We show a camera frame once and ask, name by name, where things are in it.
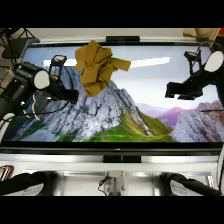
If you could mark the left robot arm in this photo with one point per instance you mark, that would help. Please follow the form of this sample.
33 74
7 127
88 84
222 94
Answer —
26 77

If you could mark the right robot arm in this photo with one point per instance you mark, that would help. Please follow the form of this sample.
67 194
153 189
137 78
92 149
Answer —
213 62

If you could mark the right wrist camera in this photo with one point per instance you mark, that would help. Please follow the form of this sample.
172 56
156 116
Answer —
192 59

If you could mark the mustard yellow shirt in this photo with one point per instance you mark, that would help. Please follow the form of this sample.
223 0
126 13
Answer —
96 68

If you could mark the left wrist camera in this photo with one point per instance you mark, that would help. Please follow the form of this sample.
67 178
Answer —
57 66

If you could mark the black tripod stand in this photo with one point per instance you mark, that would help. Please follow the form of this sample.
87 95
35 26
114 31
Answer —
16 46

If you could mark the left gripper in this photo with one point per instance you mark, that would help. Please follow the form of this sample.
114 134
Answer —
66 95

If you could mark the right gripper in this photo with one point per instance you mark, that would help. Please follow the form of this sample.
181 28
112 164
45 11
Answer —
182 89

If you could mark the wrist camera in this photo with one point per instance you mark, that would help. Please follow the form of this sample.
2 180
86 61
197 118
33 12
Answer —
57 66
192 59

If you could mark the silver frame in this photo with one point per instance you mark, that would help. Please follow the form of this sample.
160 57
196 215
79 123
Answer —
83 166

